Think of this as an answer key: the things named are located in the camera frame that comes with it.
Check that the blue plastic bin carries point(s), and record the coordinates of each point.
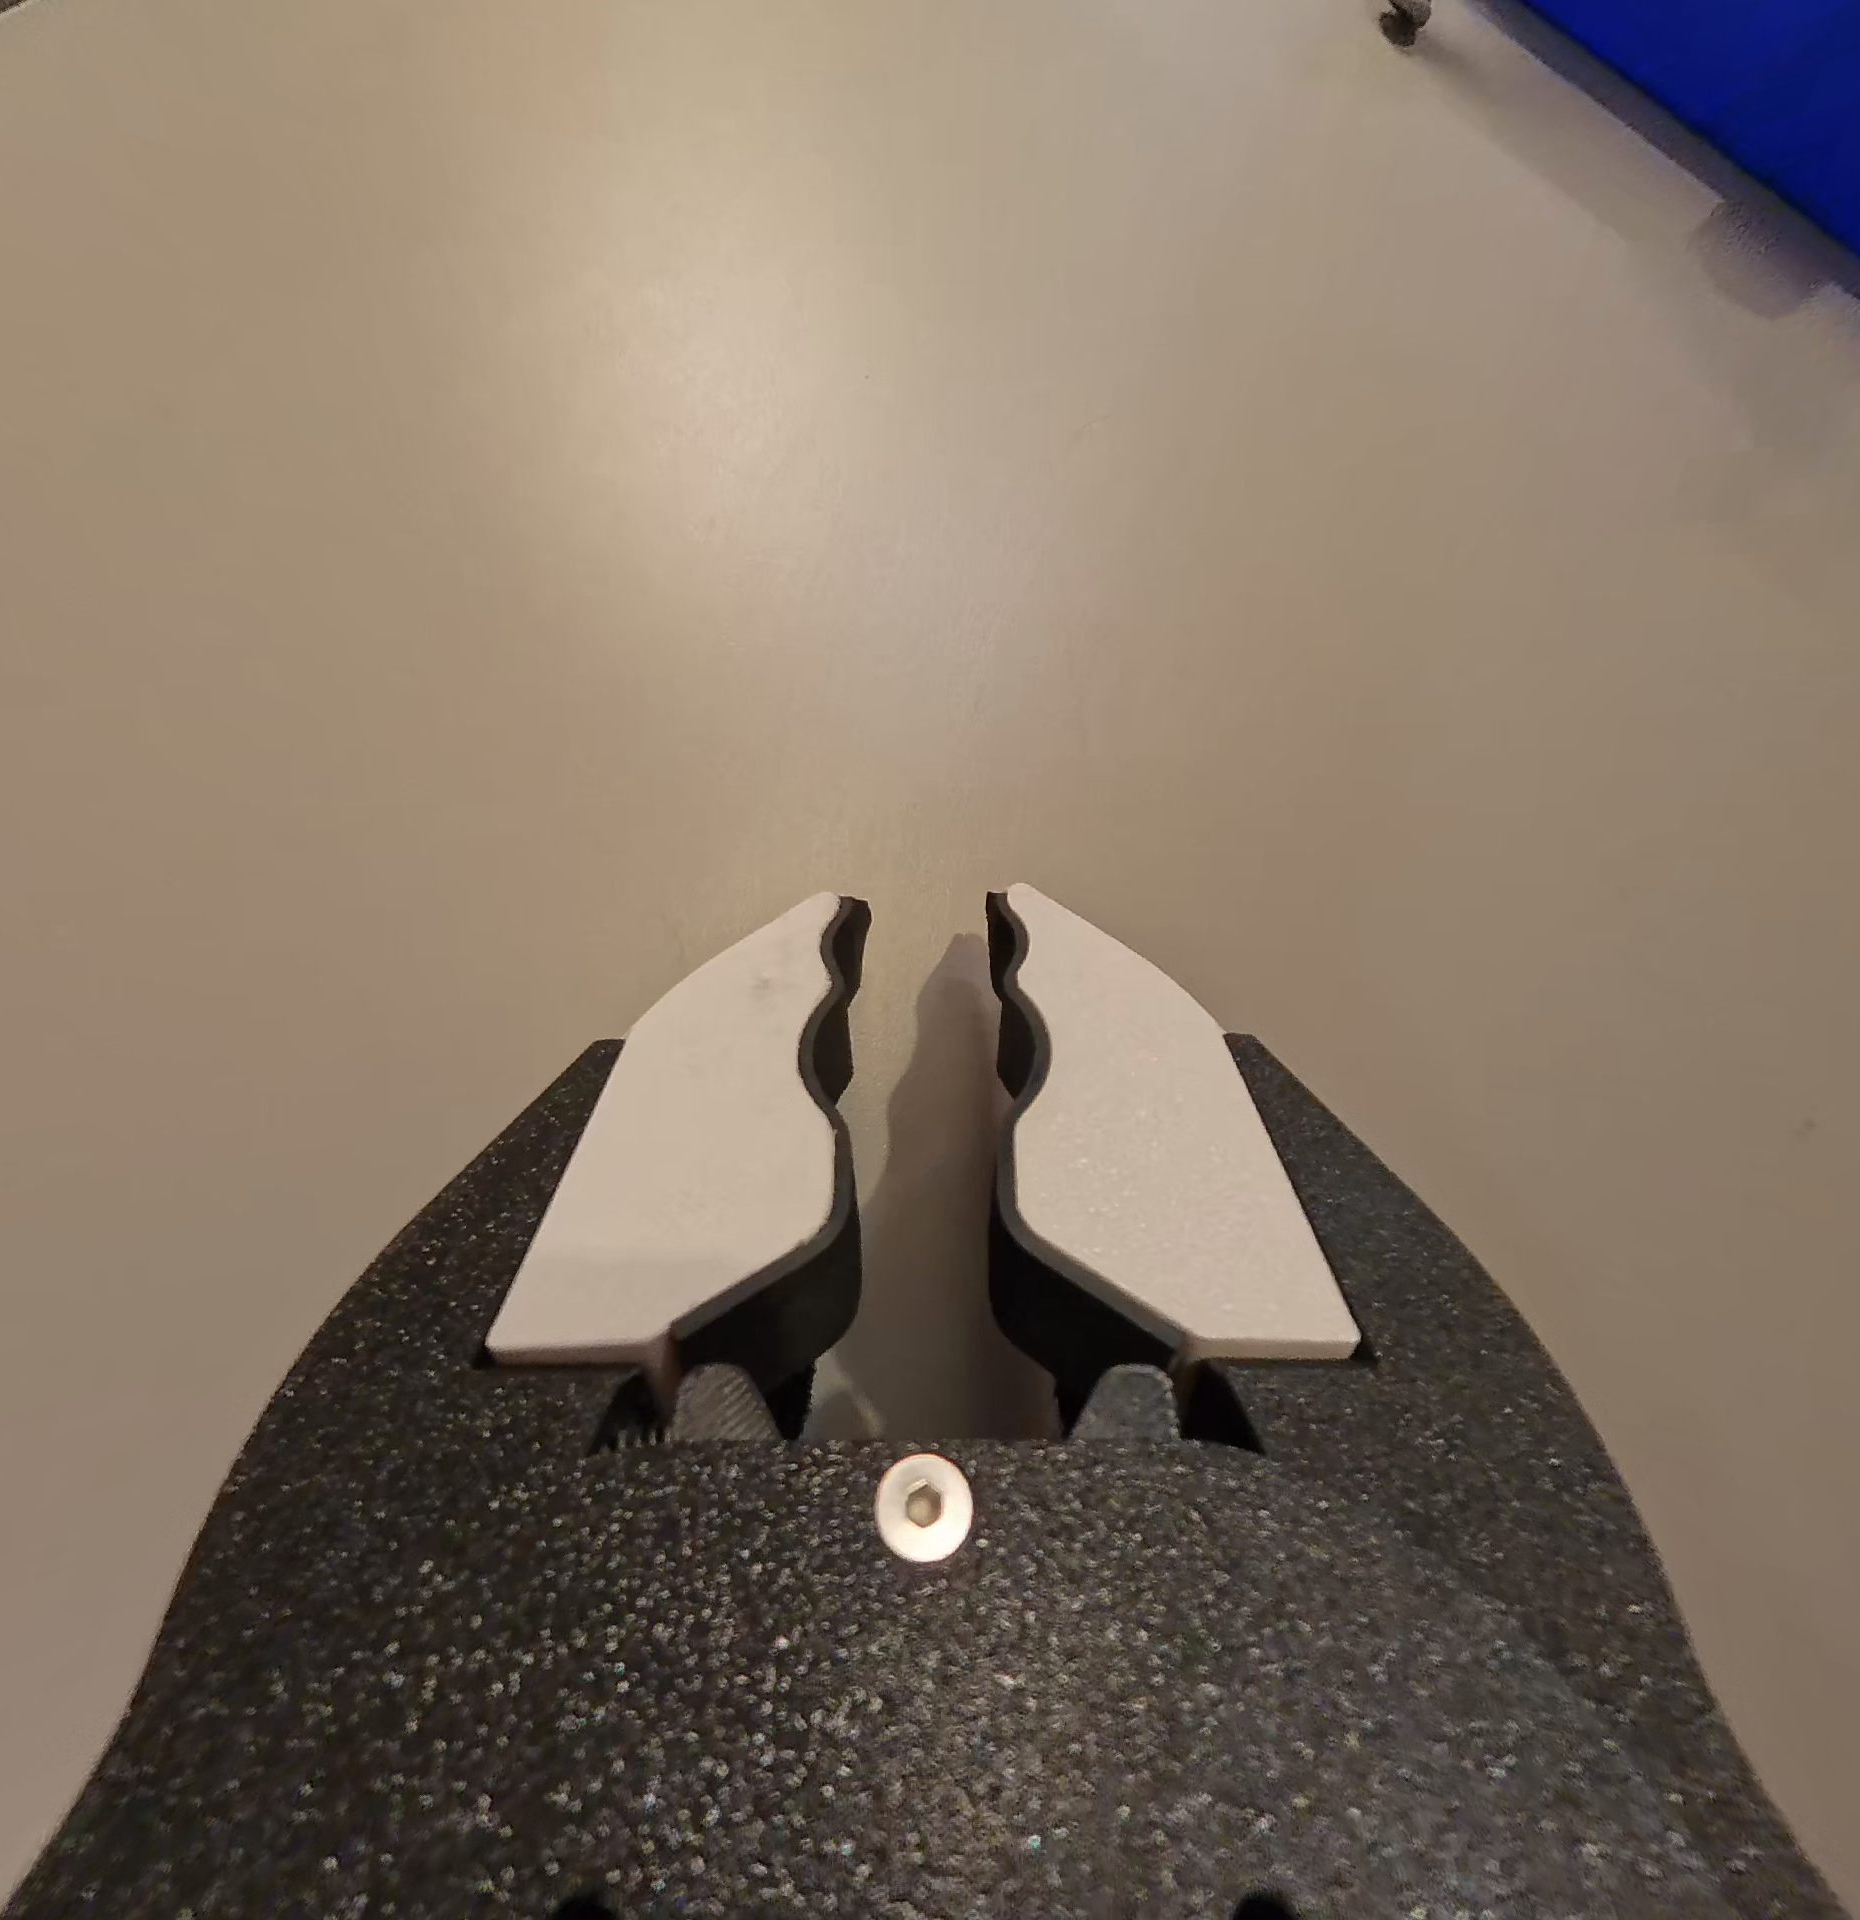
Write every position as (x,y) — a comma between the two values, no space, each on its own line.
(1770,91)

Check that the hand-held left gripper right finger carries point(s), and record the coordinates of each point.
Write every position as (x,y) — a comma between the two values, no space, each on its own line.
(1170,1170)

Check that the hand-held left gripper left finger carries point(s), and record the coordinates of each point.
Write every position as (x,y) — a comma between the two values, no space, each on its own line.
(674,1170)

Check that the white desk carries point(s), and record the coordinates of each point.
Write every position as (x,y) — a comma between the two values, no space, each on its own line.
(570,449)

